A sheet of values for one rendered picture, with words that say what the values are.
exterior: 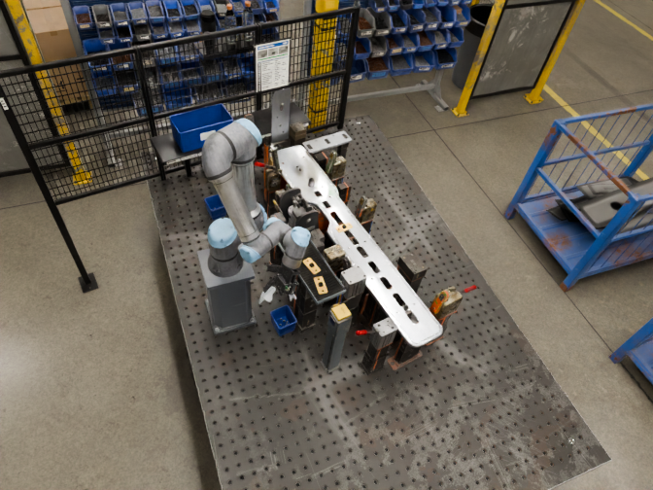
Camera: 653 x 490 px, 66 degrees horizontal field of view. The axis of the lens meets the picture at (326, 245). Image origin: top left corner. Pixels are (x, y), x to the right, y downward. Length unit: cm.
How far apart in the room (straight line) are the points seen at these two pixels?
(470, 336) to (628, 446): 134
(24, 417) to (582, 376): 334
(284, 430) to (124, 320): 154
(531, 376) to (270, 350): 126
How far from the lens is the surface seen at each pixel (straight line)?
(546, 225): 421
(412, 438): 235
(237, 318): 243
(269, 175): 267
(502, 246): 412
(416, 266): 239
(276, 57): 301
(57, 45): 476
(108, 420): 318
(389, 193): 319
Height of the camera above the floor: 285
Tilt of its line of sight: 50 degrees down
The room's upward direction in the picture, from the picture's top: 8 degrees clockwise
